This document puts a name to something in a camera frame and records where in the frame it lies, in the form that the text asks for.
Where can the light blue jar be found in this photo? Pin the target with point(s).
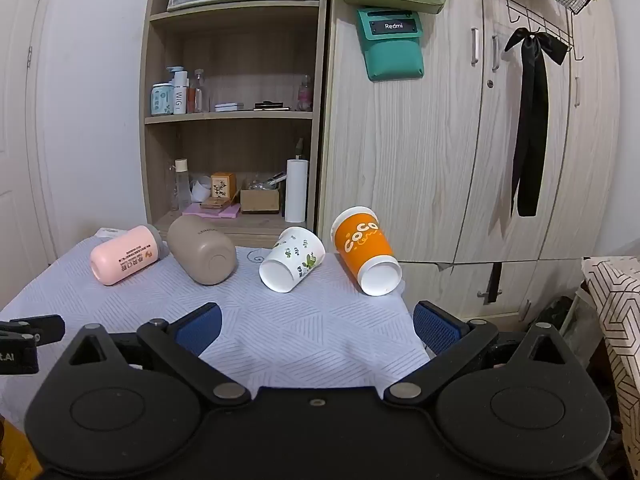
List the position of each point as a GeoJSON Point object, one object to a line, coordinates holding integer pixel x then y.
{"type": "Point", "coordinates": [161, 100]}

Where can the black ribbon bow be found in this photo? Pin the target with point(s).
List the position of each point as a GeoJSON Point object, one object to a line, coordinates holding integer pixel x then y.
{"type": "Point", "coordinates": [530, 125]}

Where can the wooden wardrobe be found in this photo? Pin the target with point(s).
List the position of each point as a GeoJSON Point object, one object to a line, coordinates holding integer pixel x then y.
{"type": "Point", "coordinates": [410, 160]}

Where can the geometric patterned cloth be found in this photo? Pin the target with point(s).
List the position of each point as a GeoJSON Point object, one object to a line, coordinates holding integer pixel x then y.
{"type": "Point", "coordinates": [620, 320]}

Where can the white mug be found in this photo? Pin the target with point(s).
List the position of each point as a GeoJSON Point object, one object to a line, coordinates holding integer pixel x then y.
{"type": "Point", "coordinates": [201, 190]}

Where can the white paper towel roll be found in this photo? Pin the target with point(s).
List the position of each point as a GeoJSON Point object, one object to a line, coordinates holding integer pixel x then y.
{"type": "Point", "coordinates": [296, 190]}

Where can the pink cup with grey lid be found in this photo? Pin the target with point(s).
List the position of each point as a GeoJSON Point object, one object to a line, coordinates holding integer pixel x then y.
{"type": "Point", "coordinates": [125, 257]}

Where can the white door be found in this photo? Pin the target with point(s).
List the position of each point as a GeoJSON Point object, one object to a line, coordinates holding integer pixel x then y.
{"type": "Point", "coordinates": [90, 110]}

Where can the teal pouch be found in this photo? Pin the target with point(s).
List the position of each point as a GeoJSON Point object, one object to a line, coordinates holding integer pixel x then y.
{"type": "Point", "coordinates": [395, 57]}

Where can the yellow flower print box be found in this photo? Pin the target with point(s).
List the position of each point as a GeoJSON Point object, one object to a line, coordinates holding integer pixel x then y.
{"type": "Point", "coordinates": [223, 186]}

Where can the white pump bottle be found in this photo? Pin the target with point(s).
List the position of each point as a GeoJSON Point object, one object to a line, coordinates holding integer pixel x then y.
{"type": "Point", "coordinates": [179, 95]}

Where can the pale quilted tablecloth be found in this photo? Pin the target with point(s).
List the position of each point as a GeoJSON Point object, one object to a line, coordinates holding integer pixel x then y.
{"type": "Point", "coordinates": [300, 325]}

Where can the pink small bottle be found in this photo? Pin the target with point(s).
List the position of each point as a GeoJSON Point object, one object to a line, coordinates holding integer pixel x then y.
{"type": "Point", "coordinates": [305, 95]}

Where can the wooden shelf unit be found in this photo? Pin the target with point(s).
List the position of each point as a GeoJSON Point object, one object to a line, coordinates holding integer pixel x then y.
{"type": "Point", "coordinates": [235, 40]}

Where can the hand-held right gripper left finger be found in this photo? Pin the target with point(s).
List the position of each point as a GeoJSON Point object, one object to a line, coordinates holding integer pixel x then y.
{"type": "Point", "coordinates": [202, 329]}

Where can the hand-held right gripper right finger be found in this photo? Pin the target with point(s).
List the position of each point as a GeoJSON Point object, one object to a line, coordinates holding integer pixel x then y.
{"type": "Point", "coordinates": [436, 329]}

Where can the black flat case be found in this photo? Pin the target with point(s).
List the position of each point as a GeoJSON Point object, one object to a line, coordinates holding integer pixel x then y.
{"type": "Point", "coordinates": [271, 106]}

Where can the cardboard box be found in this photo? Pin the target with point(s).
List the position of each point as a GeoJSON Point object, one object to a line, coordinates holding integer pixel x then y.
{"type": "Point", "coordinates": [260, 201]}

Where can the brown cup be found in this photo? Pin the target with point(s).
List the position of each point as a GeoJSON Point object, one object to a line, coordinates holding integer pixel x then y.
{"type": "Point", "coordinates": [200, 250]}

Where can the white packet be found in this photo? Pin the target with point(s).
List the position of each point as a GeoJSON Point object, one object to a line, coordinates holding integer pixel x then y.
{"type": "Point", "coordinates": [110, 233]}

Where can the pink notepad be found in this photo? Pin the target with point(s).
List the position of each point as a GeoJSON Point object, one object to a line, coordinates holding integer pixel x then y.
{"type": "Point", "coordinates": [220, 212]}

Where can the clear bottle with cream lid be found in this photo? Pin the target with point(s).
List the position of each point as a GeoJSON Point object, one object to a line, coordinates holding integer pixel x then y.
{"type": "Point", "coordinates": [181, 185]}

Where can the white flat tin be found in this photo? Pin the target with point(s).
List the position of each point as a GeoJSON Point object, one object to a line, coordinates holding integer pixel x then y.
{"type": "Point", "coordinates": [229, 107]}

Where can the yellow object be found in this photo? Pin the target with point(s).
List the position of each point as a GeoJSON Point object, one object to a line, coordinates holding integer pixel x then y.
{"type": "Point", "coordinates": [15, 452]}

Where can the orange paper cup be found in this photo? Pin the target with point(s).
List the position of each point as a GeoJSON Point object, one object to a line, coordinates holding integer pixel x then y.
{"type": "Point", "coordinates": [362, 247]}

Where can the clear small bottle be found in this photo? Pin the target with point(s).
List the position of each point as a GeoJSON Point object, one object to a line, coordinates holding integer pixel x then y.
{"type": "Point", "coordinates": [199, 92]}

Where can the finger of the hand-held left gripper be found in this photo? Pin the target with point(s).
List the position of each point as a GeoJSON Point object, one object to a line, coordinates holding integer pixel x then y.
{"type": "Point", "coordinates": [42, 327]}

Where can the white leaf print paper cup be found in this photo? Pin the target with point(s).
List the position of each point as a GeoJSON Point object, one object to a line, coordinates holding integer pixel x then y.
{"type": "Point", "coordinates": [292, 260]}

